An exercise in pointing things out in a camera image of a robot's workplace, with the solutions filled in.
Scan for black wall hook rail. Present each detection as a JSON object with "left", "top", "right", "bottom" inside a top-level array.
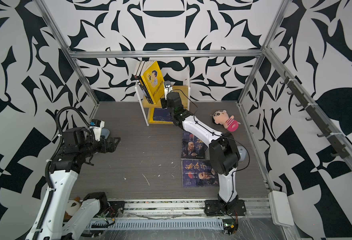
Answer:
[{"left": 281, "top": 76, "right": 350, "bottom": 159}]

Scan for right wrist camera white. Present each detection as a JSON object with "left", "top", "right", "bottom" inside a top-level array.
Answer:
[{"left": 164, "top": 81, "right": 173, "bottom": 99}]

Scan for light blue glasses case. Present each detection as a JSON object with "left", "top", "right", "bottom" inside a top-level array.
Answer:
[{"left": 101, "top": 128, "right": 110, "bottom": 139}]

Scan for white power box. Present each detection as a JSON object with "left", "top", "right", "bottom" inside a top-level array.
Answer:
[{"left": 268, "top": 191, "right": 294, "bottom": 227}]

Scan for small plush toy behind rail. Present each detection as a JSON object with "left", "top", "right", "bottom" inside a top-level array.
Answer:
[{"left": 64, "top": 197, "right": 81, "bottom": 221}]

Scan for white grey round speaker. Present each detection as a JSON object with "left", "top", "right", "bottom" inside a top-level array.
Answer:
[{"left": 237, "top": 145, "right": 248, "bottom": 163}]

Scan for white wooden two-tier shelf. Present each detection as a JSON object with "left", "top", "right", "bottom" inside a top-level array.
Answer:
[{"left": 135, "top": 66, "right": 191, "bottom": 127}]

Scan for plush doll pink shorts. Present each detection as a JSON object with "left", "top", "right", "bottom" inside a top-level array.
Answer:
[{"left": 212, "top": 110, "right": 241, "bottom": 133}]

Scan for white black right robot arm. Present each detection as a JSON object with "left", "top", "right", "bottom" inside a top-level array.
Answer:
[{"left": 161, "top": 91, "right": 247, "bottom": 214}]

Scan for small blue book yellow label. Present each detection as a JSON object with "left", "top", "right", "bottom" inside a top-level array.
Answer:
[{"left": 152, "top": 108, "right": 173, "bottom": 123}]

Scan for black deer antler book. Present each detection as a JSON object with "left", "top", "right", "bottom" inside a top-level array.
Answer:
[{"left": 139, "top": 61, "right": 153, "bottom": 104}]

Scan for purple old man book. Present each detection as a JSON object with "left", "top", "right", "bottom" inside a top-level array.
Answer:
[
  {"left": 182, "top": 159, "right": 219, "bottom": 188},
  {"left": 181, "top": 130, "right": 208, "bottom": 160}
]

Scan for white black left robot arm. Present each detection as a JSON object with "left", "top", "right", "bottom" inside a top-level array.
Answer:
[{"left": 26, "top": 107, "right": 121, "bottom": 240}]

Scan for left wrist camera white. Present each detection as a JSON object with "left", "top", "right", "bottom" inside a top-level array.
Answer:
[{"left": 90, "top": 119, "right": 105, "bottom": 142}]

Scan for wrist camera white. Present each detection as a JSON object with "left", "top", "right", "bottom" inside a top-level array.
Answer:
[
  {"left": 90, "top": 119, "right": 105, "bottom": 142},
  {"left": 164, "top": 81, "right": 173, "bottom": 99}
]

